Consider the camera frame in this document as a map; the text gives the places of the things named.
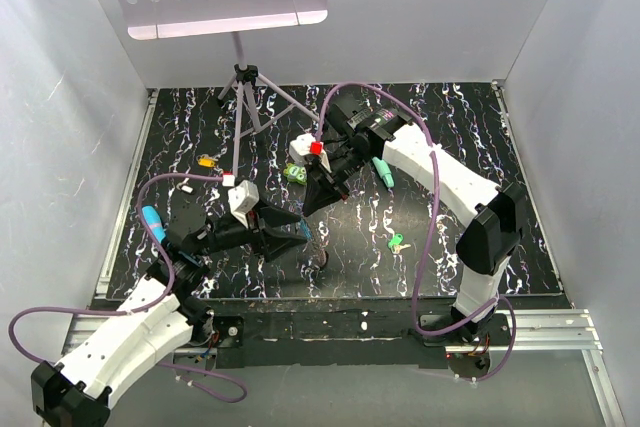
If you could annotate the green owl toy block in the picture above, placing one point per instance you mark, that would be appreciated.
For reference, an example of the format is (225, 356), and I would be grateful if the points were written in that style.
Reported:
(295, 173)

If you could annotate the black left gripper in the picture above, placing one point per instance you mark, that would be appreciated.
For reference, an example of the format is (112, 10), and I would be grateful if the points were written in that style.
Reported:
(271, 245)

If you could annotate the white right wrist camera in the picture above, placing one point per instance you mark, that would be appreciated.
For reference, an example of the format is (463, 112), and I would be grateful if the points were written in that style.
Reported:
(306, 145)

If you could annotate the green tagged key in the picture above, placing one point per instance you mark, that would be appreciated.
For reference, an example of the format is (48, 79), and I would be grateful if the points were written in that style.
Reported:
(396, 243)

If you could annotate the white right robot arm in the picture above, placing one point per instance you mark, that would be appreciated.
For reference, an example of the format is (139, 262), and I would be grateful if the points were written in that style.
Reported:
(493, 218)

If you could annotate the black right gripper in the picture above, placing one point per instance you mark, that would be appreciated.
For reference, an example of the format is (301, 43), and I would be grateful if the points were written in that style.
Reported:
(319, 196)

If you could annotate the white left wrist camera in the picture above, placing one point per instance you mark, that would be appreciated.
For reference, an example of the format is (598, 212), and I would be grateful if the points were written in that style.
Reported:
(242, 198)

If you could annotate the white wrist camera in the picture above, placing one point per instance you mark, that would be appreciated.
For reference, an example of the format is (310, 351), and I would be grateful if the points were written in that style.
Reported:
(242, 198)
(306, 145)

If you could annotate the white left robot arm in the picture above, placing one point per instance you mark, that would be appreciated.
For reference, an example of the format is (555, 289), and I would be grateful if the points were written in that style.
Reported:
(160, 315)

